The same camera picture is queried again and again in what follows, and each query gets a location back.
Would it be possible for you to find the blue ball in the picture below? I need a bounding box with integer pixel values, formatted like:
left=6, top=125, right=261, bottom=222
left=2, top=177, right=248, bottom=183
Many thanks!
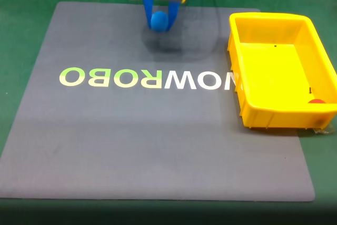
left=150, top=11, right=169, bottom=33

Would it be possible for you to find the yellow plastic bin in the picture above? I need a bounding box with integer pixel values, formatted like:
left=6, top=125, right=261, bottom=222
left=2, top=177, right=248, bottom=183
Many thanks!
left=227, top=12, right=337, bottom=130

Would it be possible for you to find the grey mat with NOWROBO print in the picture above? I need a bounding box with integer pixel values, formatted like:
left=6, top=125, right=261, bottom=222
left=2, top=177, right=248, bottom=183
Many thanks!
left=0, top=1, right=316, bottom=202

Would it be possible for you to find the clear plastic bag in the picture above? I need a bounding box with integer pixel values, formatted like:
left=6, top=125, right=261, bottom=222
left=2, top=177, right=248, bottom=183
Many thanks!
left=312, top=124, right=333, bottom=134

